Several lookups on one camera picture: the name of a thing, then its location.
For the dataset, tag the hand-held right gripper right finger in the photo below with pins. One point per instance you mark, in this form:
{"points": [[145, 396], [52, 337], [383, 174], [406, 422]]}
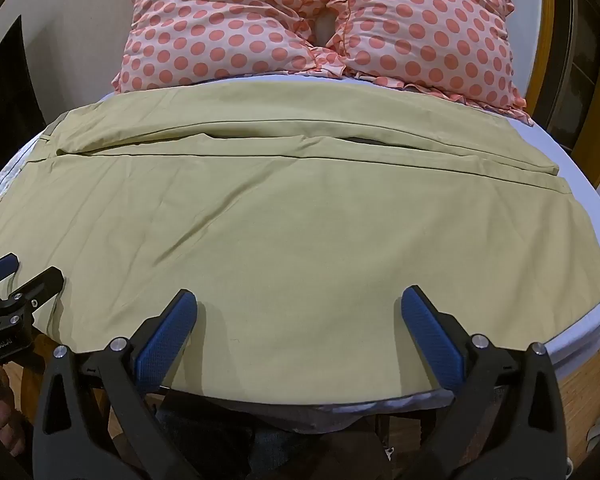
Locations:
{"points": [[432, 342]]}

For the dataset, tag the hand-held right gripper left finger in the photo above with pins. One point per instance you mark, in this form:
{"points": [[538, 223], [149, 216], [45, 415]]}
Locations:
{"points": [[166, 342]]}

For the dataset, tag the khaki pants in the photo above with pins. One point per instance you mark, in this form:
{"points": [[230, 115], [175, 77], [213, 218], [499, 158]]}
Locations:
{"points": [[300, 240]]}

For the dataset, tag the person's left hand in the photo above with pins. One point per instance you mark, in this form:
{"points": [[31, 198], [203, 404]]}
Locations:
{"points": [[6, 422]]}

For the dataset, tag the woven bed base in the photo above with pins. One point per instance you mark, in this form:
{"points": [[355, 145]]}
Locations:
{"points": [[587, 385]]}

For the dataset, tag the dark door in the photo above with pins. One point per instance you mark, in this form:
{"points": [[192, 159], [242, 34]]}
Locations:
{"points": [[7, 90]]}

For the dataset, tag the white bed sheet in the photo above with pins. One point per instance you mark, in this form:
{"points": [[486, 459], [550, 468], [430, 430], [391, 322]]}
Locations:
{"points": [[575, 195]]}

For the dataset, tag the pink polka dot pillow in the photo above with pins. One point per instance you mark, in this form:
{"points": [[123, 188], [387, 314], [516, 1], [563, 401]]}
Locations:
{"points": [[215, 25], [430, 30]]}

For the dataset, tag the wooden cabinet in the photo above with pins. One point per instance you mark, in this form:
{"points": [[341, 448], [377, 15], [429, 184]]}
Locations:
{"points": [[582, 60]]}

